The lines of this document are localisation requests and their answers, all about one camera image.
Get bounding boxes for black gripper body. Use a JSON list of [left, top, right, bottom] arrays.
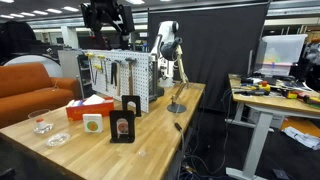
[[89, 0, 122, 24]]

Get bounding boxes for white and green book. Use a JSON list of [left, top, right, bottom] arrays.
[[82, 113, 104, 134]]

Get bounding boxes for grey shelf cabinet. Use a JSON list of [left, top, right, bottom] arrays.
[[58, 49, 93, 99]]

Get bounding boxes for black pliers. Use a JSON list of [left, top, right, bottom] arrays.
[[110, 61, 118, 87]]

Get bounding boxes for large silver wrench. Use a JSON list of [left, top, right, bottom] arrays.
[[103, 58, 110, 92]]

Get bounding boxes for white round board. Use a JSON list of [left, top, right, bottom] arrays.
[[3, 54, 64, 78]]

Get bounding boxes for white pegboard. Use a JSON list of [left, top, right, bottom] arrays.
[[87, 49, 158, 114]]

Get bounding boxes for white tissue sheet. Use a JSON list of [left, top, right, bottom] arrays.
[[82, 94, 106, 106]]

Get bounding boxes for black metal bookend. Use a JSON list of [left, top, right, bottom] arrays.
[[121, 94, 142, 118], [109, 109, 136, 144]]

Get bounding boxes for orange sofa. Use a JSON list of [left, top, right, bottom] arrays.
[[0, 62, 81, 129]]

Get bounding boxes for black curtain partition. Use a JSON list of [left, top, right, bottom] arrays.
[[147, 2, 270, 113]]

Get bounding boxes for orange rainbow tissue box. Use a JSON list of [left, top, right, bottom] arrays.
[[65, 96, 115, 122]]

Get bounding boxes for small white bottle orange cap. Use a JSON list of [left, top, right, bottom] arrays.
[[35, 117, 47, 131]]

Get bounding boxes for clear glass beaker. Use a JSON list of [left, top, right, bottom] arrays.
[[27, 108, 54, 135]]

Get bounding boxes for clear glass ashtray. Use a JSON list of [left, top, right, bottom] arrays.
[[45, 132, 71, 148]]

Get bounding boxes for yellow emergency stop button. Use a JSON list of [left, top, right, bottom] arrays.
[[258, 80, 272, 93]]

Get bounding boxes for clear plastic storage bin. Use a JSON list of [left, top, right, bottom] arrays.
[[254, 33, 308, 78]]

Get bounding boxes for wooden standing desk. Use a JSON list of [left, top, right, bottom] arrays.
[[225, 73, 320, 180]]

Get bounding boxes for white box under desk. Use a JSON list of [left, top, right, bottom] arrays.
[[247, 108, 286, 130]]

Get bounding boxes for white papers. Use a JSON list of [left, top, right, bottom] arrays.
[[281, 125, 320, 151]]

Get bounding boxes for yellow T-handle hex key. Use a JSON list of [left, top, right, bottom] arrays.
[[97, 54, 107, 81], [84, 51, 96, 83], [92, 64, 104, 86]]

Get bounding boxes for hammer with brown handle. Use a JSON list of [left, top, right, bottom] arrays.
[[124, 57, 138, 96]]

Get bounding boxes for hammer with pale wooden handle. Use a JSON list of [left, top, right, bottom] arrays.
[[114, 59, 123, 98]]

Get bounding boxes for black plug with cable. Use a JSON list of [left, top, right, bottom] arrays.
[[174, 122, 185, 180]]

